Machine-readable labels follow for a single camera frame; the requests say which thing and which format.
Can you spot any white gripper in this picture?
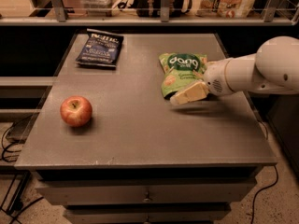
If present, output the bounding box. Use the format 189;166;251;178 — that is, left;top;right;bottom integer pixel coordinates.
170;59;233;105

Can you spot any green rice chip bag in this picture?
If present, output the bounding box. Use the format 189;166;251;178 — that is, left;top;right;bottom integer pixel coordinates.
159;52;207;98

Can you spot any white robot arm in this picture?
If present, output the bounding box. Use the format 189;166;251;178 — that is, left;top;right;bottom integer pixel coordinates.
170;36;299;105

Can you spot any large snack bag on shelf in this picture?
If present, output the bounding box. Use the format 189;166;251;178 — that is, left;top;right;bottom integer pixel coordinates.
196;0;255;18

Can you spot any blue kettle chip bag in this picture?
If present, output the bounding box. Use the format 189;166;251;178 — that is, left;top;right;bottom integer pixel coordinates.
76;29;124;68

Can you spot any black backpack on shelf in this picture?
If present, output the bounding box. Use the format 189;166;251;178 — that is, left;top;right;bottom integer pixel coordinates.
131;0;192;18

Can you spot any grey drawer cabinet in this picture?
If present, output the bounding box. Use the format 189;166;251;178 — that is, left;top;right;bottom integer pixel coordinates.
16;34;277;224

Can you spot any red apple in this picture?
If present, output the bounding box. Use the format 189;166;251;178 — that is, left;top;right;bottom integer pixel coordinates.
60;96;93;127

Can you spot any metal drawer knob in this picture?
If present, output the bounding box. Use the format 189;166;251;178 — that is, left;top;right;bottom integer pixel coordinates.
143;192;152;203

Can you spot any grey metal shelf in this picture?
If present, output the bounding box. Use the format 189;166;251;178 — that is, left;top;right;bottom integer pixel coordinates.
0;0;299;26

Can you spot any black floor cable right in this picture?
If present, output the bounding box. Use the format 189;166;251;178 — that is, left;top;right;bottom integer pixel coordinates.
249;165;279;224

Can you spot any black cables left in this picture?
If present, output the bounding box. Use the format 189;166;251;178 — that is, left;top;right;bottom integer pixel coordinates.
0;114;45;224

